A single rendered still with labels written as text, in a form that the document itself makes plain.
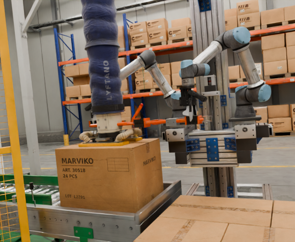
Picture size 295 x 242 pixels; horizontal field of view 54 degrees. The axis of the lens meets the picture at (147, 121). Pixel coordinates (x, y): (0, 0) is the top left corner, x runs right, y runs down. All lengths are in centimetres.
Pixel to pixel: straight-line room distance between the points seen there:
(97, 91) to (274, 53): 742
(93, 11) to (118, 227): 132
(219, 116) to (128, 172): 94
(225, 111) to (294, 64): 664
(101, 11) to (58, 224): 137
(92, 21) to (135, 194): 112
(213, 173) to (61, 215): 120
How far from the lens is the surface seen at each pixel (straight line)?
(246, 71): 210
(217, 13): 253
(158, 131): 1071
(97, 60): 196
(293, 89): 1023
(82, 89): 1052
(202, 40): 250
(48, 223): 207
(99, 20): 199
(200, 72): 180
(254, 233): 155
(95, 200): 195
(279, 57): 896
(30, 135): 487
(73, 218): 192
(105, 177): 185
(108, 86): 192
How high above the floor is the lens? 119
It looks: 3 degrees down
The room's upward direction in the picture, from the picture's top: 5 degrees counter-clockwise
